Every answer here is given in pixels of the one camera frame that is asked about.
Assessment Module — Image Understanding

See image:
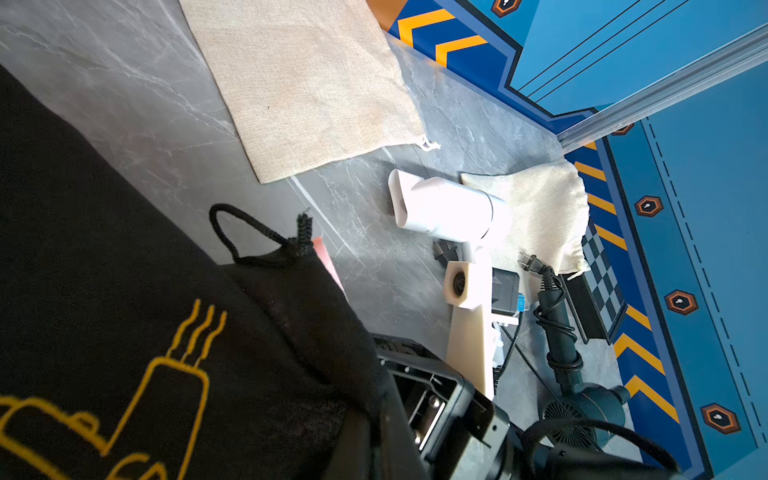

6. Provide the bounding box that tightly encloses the beige cloth bag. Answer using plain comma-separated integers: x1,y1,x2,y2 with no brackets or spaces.
181,1,438,184
461,158,589,275

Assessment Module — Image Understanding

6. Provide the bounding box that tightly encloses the black drawstring dryer bag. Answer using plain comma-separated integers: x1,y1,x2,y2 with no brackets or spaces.
1,72,389,479

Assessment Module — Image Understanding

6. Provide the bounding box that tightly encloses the white hair dryer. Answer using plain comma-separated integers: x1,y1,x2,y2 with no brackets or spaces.
388,169,512,265

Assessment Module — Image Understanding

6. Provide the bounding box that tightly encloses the black white checkerboard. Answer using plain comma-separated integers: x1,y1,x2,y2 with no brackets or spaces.
565,222,628,345

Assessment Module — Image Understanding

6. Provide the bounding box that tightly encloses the dark green hair dryer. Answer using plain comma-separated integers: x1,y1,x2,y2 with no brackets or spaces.
518,254,630,426

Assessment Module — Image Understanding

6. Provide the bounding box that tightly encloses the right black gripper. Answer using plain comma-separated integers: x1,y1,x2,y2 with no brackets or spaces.
373,334,516,479

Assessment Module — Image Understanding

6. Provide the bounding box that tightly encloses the pink hair dryer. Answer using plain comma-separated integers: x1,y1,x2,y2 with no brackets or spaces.
312,237,346,294

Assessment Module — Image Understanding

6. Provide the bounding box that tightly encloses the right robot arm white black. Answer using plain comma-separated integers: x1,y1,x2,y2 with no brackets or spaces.
374,335,682,479

